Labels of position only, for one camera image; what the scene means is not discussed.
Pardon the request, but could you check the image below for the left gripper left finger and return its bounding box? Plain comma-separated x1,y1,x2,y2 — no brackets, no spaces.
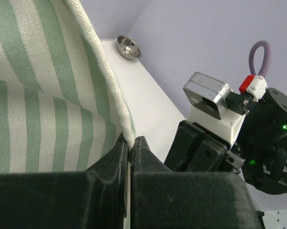
0,136,128,229

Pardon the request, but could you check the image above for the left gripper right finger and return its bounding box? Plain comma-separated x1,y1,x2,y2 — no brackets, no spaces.
130,137,262,229

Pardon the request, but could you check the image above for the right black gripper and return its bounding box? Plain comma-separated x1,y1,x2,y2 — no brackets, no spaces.
164,120,245,173

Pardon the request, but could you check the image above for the steel pet bowl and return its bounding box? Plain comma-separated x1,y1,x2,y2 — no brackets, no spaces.
116,35,141,61

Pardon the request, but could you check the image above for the green striped pet tent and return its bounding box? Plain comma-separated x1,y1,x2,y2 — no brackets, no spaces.
0,0,136,174

